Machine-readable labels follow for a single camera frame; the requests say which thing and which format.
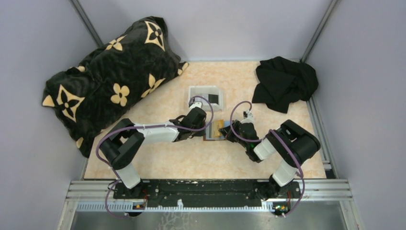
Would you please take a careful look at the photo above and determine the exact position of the brown leather card holder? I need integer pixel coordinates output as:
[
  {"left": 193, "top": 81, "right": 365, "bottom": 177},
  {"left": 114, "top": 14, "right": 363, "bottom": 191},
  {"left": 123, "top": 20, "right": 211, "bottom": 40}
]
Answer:
[{"left": 203, "top": 119, "right": 230, "bottom": 141}]

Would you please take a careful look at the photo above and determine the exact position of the gold credit card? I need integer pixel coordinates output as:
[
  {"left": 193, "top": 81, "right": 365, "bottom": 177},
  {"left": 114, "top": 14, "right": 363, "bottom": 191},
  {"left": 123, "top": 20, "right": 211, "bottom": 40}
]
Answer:
[{"left": 212, "top": 119, "right": 224, "bottom": 138}]

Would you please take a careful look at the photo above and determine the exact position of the white plastic card box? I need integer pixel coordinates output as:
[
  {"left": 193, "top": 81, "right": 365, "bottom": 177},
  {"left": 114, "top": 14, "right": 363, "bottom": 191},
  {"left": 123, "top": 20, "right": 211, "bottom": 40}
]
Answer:
[{"left": 187, "top": 86, "right": 224, "bottom": 112}]

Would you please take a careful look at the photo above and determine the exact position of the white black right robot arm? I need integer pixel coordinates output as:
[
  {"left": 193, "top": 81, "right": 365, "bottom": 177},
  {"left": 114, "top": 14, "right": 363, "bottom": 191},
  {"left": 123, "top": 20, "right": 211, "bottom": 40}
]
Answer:
[{"left": 219, "top": 120, "right": 321, "bottom": 197}]

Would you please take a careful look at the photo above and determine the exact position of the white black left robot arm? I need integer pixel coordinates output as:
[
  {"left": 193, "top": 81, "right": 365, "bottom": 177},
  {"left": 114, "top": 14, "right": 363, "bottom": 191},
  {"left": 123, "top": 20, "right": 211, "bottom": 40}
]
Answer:
[{"left": 96, "top": 107, "right": 207, "bottom": 198}]

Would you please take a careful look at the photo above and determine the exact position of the black crumpled cloth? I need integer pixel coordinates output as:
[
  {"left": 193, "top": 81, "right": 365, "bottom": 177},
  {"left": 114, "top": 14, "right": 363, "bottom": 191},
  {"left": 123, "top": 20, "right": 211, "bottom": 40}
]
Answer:
[{"left": 252, "top": 57, "right": 319, "bottom": 114}]

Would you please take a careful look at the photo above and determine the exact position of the black floral plush blanket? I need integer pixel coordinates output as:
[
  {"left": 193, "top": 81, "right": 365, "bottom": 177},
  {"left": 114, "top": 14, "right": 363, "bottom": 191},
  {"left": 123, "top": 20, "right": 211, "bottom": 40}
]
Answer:
[{"left": 42, "top": 16, "right": 188, "bottom": 157}]

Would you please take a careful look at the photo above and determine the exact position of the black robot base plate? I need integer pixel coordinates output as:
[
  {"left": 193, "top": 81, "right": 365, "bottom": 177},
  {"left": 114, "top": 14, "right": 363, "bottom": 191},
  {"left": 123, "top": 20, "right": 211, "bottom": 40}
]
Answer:
[{"left": 113, "top": 179, "right": 301, "bottom": 207}]

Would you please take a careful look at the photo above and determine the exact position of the aluminium frame rail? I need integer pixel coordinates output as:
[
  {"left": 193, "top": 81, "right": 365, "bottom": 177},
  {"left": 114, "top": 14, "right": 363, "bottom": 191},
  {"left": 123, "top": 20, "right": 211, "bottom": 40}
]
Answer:
[{"left": 66, "top": 179, "right": 352, "bottom": 215}]

